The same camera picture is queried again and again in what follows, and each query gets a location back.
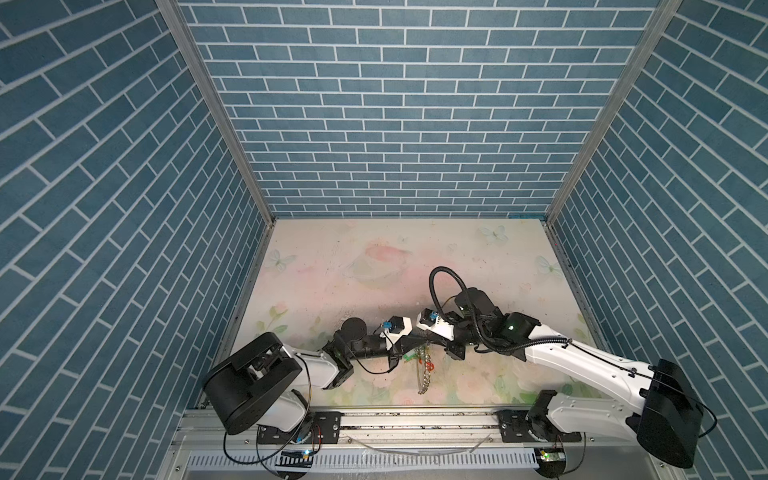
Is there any right corner aluminium post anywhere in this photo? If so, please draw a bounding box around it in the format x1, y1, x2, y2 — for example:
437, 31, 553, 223
544, 0, 681, 230

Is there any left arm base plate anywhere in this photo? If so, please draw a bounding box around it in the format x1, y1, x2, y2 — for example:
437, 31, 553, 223
257, 411, 342, 445

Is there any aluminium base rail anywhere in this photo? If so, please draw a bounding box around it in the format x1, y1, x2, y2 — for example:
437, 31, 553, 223
170, 397, 638, 452

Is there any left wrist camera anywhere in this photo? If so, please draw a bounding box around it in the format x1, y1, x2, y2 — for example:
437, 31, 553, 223
379, 316, 413, 350

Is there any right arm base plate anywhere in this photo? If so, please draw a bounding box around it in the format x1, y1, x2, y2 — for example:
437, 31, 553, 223
495, 409, 583, 443

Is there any large keyring with chain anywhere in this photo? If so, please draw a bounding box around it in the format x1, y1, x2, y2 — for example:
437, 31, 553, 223
417, 371, 432, 395

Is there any left corner aluminium post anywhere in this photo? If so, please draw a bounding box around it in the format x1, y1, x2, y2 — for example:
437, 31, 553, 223
156, 0, 275, 228

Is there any corner aluminium post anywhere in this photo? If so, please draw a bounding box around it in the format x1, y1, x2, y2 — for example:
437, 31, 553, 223
156, 0, 275, 228
544, 0, 681, 230

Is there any bunch of coloured key tags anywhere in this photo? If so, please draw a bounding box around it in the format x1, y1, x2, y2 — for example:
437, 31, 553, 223
402, 347, 434, 373

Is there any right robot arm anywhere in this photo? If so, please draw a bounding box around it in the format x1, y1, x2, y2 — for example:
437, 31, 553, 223
428, 266, 712, 469

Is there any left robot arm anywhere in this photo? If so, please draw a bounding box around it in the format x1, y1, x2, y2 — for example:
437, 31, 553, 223
201, 317, 429, 435

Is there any white cable duct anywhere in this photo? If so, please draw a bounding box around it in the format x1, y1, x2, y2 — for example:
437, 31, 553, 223
182, 448, 539, 473

